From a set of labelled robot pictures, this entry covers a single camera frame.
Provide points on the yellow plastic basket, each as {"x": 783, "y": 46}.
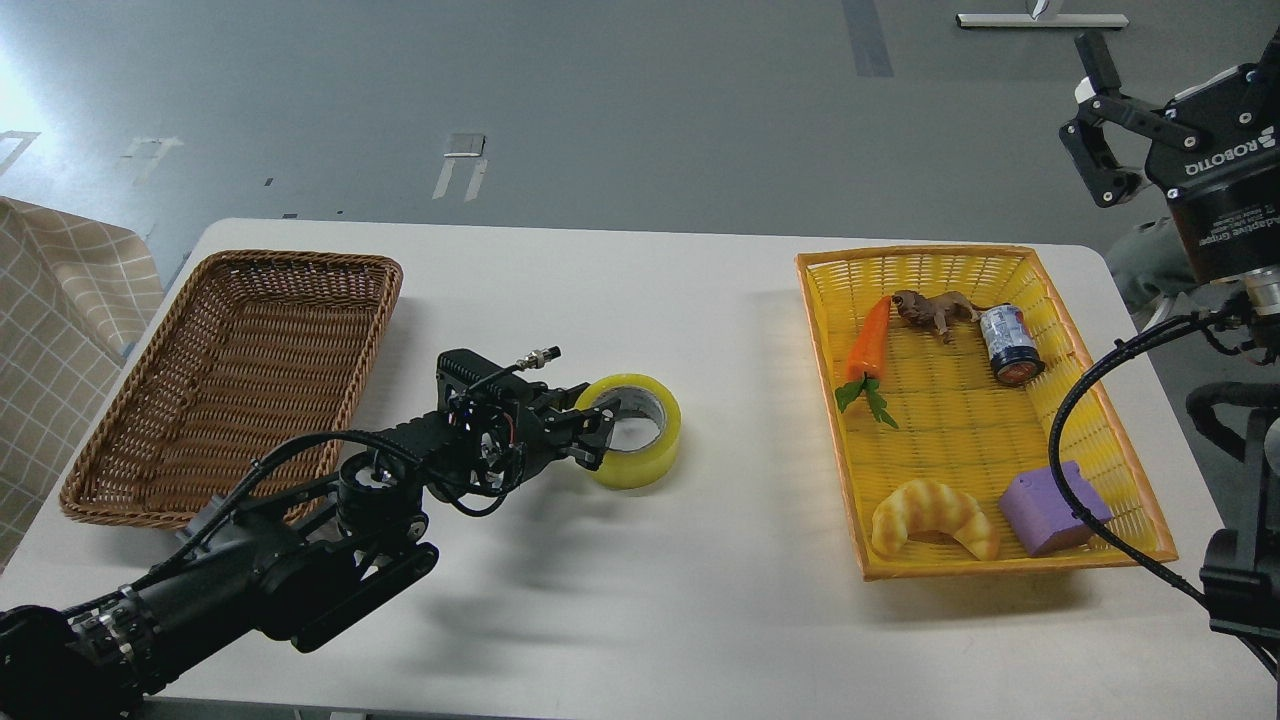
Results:
{"x": 951, "y": 420}

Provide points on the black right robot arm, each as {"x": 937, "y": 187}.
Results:
{"x": 1239, "y": 572}

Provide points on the orange toy carrot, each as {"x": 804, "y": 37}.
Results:
{"x": 865, "y": 363}

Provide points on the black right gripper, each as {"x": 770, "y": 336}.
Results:
{"x": 1214, "y": 154}

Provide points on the toy croissant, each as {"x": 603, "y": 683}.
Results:
{"x": 925, "y": 506}

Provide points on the beige checkered cloth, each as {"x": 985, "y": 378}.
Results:
{"x": 76, "y": 294}

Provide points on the brown wicker basket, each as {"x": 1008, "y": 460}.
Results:
{"x": 258, "y": 347}

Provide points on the purple foam block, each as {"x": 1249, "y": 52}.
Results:
{"x": 1039, "y": 515}

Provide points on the brown toy animal figure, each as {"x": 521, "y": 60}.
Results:
{"x": 934, "y": 313}

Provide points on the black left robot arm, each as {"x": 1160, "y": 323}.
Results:
{"x": 318, "y": 534}

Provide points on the white stand base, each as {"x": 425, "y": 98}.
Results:
{"x": 1044, "y": 20}

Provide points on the yellow tape roll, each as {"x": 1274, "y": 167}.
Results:
{"x": 646, "y": 438}

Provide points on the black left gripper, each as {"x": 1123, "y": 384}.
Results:
{"x": 516, "y": 435}

